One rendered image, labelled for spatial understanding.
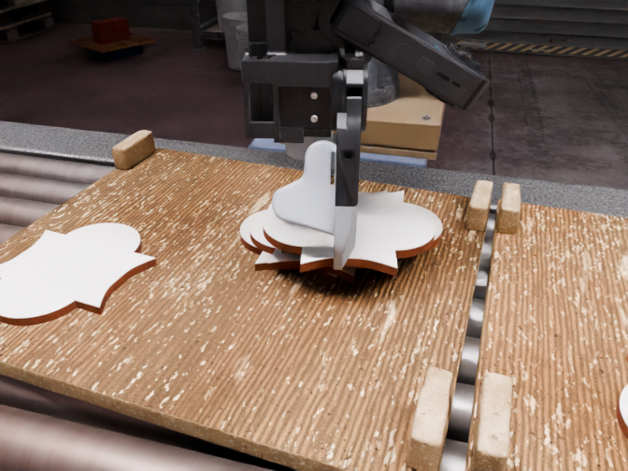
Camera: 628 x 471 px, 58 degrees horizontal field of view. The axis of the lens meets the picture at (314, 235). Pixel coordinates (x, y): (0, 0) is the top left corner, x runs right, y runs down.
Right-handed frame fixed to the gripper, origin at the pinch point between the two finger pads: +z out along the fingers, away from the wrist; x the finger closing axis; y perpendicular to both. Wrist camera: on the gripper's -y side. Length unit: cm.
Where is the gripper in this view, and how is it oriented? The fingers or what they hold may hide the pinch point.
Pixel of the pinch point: (348, 223)
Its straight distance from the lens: 45.4
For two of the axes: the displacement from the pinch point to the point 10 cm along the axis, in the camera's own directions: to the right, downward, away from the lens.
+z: 0.0, 8.5, 5.3
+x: -0.5, 5.3, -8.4
